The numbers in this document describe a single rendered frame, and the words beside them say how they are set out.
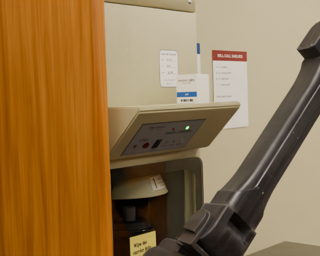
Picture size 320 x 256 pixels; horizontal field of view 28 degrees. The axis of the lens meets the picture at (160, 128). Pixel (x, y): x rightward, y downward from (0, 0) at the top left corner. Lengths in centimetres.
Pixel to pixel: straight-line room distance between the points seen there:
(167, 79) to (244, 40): 105
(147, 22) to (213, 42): 92
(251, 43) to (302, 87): 140
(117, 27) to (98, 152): 28
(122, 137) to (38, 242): 26
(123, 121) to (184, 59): 31
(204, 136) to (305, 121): 42
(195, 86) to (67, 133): 30
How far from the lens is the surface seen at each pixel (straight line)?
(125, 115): 114
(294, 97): 101
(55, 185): 118
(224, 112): 134
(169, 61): 137
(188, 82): 131
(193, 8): 144
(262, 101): 246
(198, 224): 88
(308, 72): 104
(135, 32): 130
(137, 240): 129
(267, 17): 252
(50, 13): 118
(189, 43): 142
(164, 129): 123
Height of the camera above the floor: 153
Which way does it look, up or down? 3 degrees down
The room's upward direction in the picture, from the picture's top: 2 degrees counter-clockwise
